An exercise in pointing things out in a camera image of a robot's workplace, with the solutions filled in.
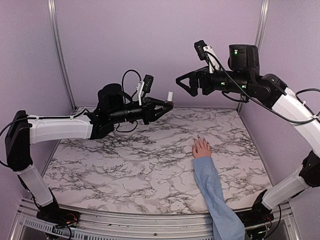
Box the aluminium corner post right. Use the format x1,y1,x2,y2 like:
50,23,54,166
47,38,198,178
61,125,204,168
255,0,270,51

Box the forearm in blue sleeve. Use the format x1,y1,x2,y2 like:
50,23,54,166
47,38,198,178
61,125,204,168
193,156,246,240

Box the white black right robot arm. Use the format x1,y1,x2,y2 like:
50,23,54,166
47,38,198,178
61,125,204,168
176,40,320,224

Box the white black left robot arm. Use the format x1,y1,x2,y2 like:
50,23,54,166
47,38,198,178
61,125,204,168
1,82,174,223

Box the aluminium front frame rail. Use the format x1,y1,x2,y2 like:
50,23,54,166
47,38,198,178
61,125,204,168
9,198,301,240

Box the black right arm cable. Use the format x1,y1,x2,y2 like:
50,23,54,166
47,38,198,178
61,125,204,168
204,52,320,125

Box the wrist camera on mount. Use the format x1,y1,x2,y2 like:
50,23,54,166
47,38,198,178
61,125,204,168
193,40,221,74
137,74,154,106

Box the aluminium corner post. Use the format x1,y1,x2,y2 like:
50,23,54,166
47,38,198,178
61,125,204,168
255,0,270,51
47,0,77,112

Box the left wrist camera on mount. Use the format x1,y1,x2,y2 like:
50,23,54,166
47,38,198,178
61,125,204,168
137,74,154,106

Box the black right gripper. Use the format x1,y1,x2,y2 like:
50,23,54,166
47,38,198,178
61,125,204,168
176,65,252,96

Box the dark red nail polish bottle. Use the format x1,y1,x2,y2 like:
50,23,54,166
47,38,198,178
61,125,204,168
165,101,174,110

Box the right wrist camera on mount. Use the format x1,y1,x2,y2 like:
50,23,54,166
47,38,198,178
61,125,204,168
193,40,221,74

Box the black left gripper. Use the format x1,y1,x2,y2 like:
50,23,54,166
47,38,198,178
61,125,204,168
109,97,173,125

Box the person's hand with painted nails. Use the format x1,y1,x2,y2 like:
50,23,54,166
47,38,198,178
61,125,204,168
192,135,212,159

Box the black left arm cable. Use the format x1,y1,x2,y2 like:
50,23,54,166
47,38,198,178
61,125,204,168
121,69,144,91

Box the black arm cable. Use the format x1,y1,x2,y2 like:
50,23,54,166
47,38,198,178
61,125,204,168
204,52,320,125
121,69,144,91

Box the white nail polish cap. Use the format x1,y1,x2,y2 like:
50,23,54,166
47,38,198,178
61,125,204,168
167,91,174,102

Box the aluminium corner post left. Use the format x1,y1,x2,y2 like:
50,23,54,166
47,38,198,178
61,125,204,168
47,0,77,112

